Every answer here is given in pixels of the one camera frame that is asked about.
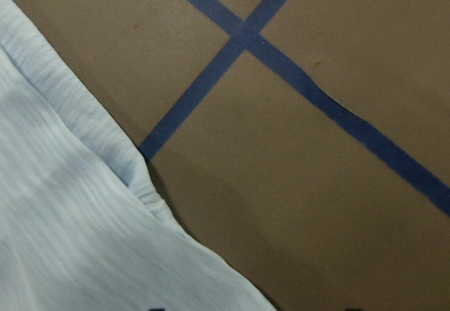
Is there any light blue button-up shirt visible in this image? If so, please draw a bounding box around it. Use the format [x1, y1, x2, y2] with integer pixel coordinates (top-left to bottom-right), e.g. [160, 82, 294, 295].
[1, 0, 272, 310]

